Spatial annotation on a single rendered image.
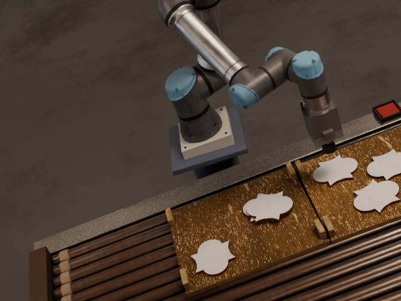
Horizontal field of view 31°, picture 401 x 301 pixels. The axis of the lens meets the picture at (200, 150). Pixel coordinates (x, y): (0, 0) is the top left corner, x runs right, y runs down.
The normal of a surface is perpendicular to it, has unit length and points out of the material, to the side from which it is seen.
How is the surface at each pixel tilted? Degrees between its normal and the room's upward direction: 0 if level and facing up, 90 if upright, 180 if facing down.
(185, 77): 10
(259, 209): 0
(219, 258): 0
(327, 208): 0
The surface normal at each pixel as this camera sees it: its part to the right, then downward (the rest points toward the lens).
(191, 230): -0.30, -0.75
